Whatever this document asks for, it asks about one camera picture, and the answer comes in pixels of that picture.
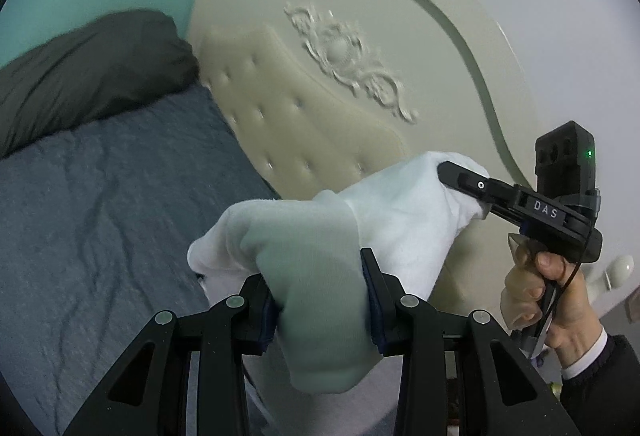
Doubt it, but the black cable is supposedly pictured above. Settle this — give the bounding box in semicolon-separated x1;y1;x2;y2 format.
525;228;601;364

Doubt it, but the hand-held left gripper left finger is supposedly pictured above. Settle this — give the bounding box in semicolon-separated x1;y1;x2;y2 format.
62;273;276;436

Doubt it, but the person's right forearm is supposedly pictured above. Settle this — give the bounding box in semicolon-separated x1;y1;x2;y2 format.
559;330;640;436

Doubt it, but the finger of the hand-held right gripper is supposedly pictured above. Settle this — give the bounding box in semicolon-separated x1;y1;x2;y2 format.
436;161;583;237

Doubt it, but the bed with blue patterned sheet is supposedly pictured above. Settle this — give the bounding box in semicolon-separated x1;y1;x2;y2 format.
0;80;281;436

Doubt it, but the white long-sleeve shirt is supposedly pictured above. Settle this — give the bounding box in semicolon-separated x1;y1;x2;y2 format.
187;152;491;393

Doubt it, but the person's right hand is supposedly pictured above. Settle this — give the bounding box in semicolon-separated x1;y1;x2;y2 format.
501;236;607;374

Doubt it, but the dark grey long pillow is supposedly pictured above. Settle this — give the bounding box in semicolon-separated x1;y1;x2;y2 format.
0;9;201;159

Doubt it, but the cream tufted headboard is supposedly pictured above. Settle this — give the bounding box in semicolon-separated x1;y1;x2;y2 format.
185;0;640;332

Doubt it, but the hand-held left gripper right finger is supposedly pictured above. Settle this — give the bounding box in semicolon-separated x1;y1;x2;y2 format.
360;247;583;436

